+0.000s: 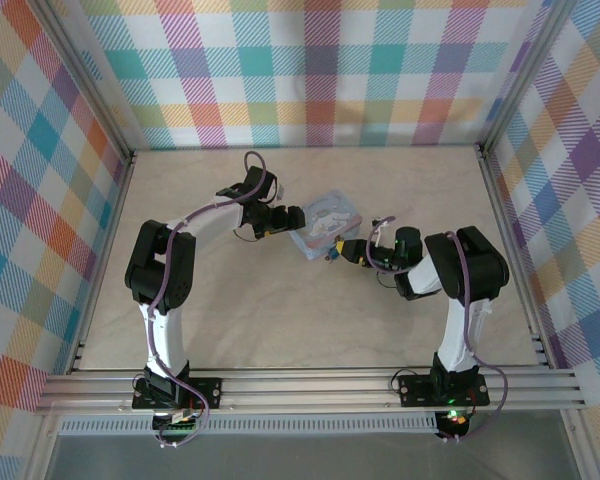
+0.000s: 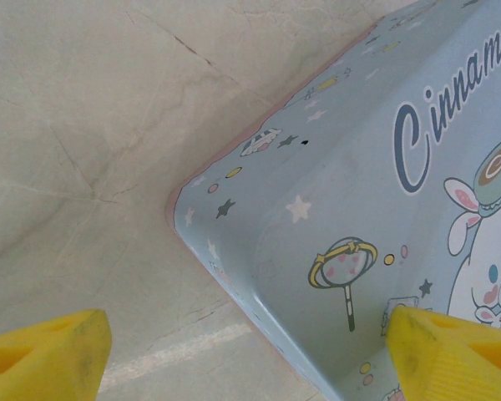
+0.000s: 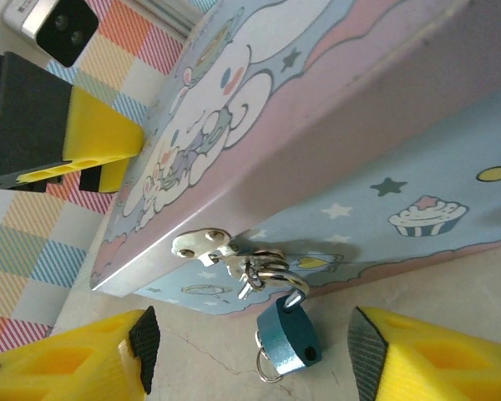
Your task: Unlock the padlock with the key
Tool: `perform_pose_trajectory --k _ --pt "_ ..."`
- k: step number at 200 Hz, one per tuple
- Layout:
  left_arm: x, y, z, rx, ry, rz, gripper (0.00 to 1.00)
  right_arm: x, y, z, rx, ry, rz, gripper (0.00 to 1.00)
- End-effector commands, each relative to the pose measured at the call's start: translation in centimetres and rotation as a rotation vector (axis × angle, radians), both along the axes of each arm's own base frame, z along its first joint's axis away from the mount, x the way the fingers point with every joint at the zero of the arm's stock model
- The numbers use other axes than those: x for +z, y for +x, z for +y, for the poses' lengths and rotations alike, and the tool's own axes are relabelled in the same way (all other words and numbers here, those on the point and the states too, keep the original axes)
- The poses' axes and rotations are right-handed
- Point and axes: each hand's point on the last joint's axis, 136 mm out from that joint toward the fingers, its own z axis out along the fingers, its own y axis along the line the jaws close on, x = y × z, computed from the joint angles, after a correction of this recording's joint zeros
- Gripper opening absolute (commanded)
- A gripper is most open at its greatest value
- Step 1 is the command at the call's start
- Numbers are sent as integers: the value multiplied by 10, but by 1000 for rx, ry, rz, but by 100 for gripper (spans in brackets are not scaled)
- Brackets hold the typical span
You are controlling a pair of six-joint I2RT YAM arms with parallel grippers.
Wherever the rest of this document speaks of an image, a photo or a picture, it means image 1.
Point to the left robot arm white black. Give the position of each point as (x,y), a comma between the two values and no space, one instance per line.
(220,223)

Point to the blue cartoon tin box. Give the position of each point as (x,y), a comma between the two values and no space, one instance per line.
(325,220)

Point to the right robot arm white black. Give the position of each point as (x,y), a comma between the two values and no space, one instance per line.
(460,340)

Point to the aluminium frame post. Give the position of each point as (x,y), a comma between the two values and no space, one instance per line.
(87,80)
(530,75)

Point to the aluminium side rail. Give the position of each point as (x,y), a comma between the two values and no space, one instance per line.
(504,215)
(106,250)

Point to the small controller circuit board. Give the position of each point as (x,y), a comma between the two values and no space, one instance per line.
(455,420)
(177,425)

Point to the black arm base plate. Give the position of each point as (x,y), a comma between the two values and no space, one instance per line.
(207,392)
(415,390)

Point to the aluminium cross rail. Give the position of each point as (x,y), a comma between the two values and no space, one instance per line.
(305,392)

